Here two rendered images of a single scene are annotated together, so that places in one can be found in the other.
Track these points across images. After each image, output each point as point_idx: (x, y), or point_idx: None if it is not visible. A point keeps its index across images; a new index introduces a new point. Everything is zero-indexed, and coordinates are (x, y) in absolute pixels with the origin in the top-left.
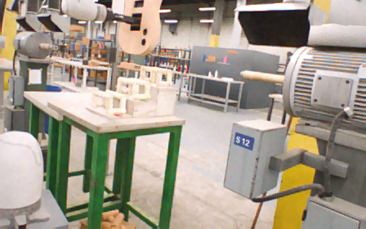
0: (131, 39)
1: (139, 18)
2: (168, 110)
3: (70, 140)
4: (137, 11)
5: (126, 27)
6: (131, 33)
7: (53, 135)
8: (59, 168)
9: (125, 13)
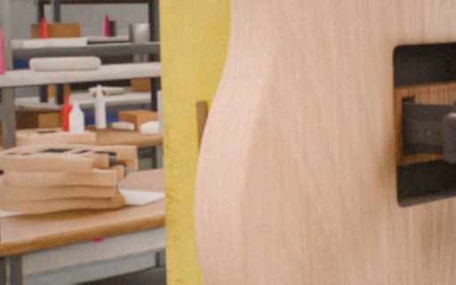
0: (425, 282)
1: None
2: None
3: None
4: (445, 22)
5: (343, 186)
6: (414, 226)
7: None
8: None
9: (300, 45)
